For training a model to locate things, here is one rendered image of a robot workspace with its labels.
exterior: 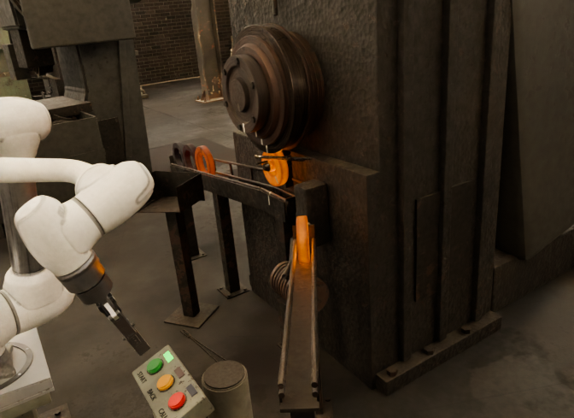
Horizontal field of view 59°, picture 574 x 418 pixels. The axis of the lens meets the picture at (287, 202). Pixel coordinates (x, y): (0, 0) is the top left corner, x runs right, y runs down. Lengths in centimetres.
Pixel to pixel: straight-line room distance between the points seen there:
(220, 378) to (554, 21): 176
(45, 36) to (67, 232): 326
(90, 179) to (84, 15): 328
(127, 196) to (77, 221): 11
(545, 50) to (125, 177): 168
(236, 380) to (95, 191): 60
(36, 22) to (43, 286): 276
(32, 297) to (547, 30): 205
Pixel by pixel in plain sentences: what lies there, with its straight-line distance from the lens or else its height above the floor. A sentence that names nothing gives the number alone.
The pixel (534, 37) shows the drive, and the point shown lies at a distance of 219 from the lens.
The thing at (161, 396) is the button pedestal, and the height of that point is 59.
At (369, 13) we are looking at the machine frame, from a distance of 164.
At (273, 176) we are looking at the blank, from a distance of 201.
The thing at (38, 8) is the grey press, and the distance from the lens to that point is 428.
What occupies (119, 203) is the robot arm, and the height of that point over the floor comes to 104.
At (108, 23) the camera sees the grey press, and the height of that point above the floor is 139.
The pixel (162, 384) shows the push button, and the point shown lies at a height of 61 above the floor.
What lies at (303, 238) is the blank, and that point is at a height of 74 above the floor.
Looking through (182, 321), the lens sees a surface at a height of 1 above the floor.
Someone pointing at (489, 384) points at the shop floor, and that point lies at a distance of 220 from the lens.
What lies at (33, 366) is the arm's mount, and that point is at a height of 40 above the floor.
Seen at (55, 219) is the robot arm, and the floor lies 105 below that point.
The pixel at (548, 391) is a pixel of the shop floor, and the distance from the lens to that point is 223.
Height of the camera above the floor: 140
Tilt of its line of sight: 21 degrees down
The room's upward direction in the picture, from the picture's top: 5 degrees counter-clockwise
